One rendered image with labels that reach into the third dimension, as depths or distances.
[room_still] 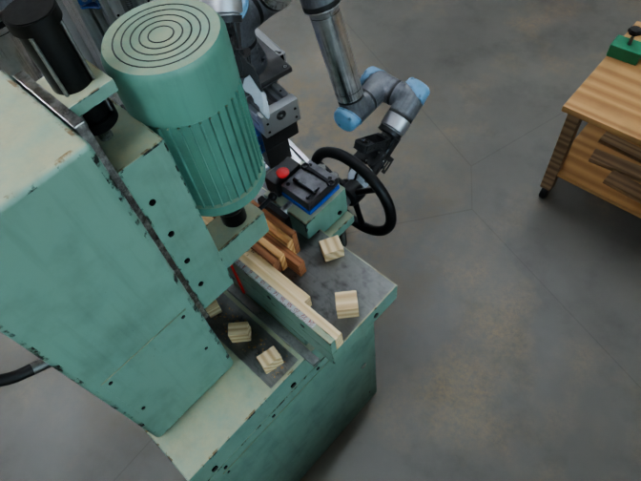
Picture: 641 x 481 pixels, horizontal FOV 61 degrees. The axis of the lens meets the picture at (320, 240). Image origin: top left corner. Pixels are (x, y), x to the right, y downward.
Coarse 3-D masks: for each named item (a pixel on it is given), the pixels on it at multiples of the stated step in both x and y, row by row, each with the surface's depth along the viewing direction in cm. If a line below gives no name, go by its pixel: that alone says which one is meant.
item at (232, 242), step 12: (252, 204) 111; (252, 216) 110; (264, 216) 111; (216, 228) 109; (228, 228) 109; (240, 228) 108; (252, 228) 110; (264, 228) 114; (216, 240) 107; (228, 240) 107; (240, 240) 110; (252, 240) 113; (228, 252) 109; (240, 252) 112; (228, 264) 111
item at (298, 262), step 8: (272, 240) 121; (280, 248) 120; (288, 248) 119; (288, 256) 118; (296, 256) 118; (288, 264) 121; (296, 264) 117; (304, 264) 119; (296, 272) 121; (304, 272) 121
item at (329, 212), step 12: (336, 192) 125; (276, 204) 125; (324, 204) 123; (336, 204) 126; (300, 216) 122; (312, 216) 122; (324, 216) 125; (336, 216) 130; (300, 228) 124; (312, 228) 124; (324, 228) 129
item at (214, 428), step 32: (224, 320) 128; (256, 320) 127; (256, 352) 123; (288, 352) 122; (224, 384) 119; (256, 384) 119; (288, 384) 122; (192, 416) 116; (224, 416) 116; (256, 416) 118; (160, 448) 113; (192, 448) 113; (224, 448) 114; (192, 480) 110
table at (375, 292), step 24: (264, 192) 135; (312, 240) 125; (312, 264) 122; (336, 264) 121; (360, 264) 121; (312, 288) 119; (336, 288) 118; (360, 288) 118; (384, 288) 117; (336, 312) 115; (360, 312) 115; (360, 336) 117; (336, 360) 114
